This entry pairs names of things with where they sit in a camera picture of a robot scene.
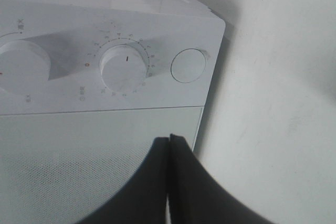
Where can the round white door button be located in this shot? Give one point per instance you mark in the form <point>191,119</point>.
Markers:
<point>188,65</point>

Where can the white microwave knob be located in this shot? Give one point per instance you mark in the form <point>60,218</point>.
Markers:
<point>25,67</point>
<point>122,68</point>

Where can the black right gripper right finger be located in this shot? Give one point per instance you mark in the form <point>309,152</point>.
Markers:
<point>195,196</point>

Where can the white microwave oven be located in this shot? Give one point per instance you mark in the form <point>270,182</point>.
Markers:
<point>76,33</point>

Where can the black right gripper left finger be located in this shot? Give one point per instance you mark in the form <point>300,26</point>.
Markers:
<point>143,198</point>

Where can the white microwave door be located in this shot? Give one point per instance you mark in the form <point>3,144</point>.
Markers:
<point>60,167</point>

